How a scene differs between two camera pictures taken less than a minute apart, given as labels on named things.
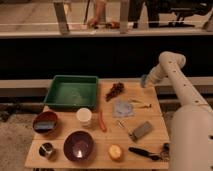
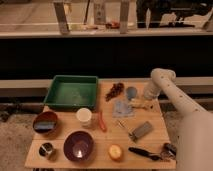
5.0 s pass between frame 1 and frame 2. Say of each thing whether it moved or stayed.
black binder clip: stayed
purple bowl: stayed
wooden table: stayed
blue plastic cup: moved
